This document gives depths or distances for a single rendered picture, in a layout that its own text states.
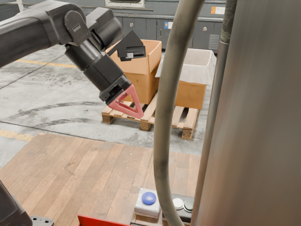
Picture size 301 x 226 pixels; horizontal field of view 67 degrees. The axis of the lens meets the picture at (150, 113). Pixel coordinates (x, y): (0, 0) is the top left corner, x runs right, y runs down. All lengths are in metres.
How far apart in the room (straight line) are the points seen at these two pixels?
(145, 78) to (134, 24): 2.50
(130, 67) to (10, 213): 2.09
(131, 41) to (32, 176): 0.56
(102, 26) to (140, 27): 4.33
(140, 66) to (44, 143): 1.65
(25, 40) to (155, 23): 4.36
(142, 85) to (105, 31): 2.05
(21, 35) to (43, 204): 0.50
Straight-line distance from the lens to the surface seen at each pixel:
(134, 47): 0.48
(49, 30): 0.42
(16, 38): 0.41
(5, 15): 7.22
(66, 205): 0.74
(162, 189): 0.16
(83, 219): 0.64
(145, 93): 2.56
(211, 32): 4.60
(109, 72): 0.47
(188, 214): 0.65
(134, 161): 0.81
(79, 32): 0.45
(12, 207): 0.54
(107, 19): 0.51
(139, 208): 0.66
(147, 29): 4.79
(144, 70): 2.43
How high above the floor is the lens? 1.47
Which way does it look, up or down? 32 degrees down
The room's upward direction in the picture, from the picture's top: straight up
